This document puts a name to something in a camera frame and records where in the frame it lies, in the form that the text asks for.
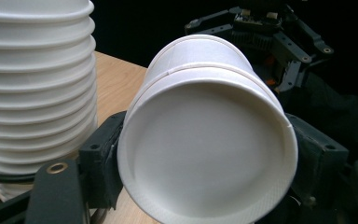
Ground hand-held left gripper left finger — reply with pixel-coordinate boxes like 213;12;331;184
78;110;128;210

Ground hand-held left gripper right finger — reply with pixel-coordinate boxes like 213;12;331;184
283;113;351;203

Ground white disposable cup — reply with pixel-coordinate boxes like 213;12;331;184
117;62;299;224
143;33;256;94

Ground stack of white paper cups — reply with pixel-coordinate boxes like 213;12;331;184
0;0;99;201

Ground black wire cup holder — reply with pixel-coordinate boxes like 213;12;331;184
0;172;36;207

